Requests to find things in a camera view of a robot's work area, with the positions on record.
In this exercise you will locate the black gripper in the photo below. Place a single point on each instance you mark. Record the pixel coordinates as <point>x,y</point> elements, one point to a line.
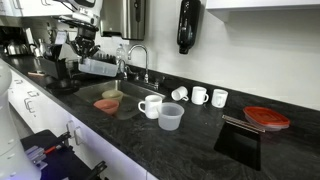
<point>88,35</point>

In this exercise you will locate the large clear plastic container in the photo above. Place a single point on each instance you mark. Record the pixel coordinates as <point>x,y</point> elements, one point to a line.
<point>100,68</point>

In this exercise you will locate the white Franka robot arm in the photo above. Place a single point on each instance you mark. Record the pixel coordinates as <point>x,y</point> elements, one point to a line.
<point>10,150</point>

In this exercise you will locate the black dish rack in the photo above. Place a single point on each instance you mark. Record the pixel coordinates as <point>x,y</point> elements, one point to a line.
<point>53,68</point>

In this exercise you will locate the beige bowl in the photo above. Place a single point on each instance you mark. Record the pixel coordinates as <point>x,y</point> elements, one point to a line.
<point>112,95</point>

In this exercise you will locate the salmon pink bowl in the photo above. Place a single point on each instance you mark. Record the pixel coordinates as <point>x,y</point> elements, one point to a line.
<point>106,106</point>

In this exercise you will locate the stainless steel sink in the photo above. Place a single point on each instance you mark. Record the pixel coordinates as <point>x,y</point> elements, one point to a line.
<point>133,93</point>

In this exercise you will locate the white paper sheet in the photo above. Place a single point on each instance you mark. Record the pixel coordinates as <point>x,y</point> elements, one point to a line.
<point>60,37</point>

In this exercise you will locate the clear plastic water bottle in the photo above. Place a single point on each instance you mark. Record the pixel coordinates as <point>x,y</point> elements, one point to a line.
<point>120,53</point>

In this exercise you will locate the small chrome tap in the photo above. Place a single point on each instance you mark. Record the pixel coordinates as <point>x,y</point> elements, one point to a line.
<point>124,71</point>

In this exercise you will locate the steel paper towel dispenser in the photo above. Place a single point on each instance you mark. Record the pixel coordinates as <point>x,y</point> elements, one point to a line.
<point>123,20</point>

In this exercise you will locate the small wooden board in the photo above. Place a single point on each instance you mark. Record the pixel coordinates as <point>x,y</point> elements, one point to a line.
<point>36,73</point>

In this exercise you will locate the tall chrome faucet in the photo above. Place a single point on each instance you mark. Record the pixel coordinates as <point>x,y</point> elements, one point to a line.
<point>146,66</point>

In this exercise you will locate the white upper cabinet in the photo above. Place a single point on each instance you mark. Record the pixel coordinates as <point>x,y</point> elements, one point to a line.
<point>33,8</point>
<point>266,6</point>

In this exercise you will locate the stainless steel kettle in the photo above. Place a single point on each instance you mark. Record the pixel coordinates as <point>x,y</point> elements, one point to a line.
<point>18,48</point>

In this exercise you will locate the white ceramic mug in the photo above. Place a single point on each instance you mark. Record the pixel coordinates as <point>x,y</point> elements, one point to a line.
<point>220,98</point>
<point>151,106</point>
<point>179,93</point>
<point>199,96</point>

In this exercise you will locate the black orange bar clamp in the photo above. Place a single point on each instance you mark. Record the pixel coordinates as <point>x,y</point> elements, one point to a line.
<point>58,142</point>
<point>96,170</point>

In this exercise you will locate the translucent plastic cup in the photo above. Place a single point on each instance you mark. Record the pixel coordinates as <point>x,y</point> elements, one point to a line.
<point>170,116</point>

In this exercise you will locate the black mounting board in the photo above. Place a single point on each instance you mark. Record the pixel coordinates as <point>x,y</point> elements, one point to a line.
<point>63,163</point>

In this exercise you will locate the aluminium extrusion bar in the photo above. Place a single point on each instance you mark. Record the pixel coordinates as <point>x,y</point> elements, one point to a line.
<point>35,154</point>

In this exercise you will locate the brown striped flat box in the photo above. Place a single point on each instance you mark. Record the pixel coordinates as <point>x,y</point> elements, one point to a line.
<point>243,124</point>

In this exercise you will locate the red lidded container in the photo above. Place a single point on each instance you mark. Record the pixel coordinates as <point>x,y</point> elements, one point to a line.
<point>266,116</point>

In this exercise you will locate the black wall soap dispenser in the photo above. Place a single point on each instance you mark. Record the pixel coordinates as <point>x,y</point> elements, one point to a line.
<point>188,26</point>

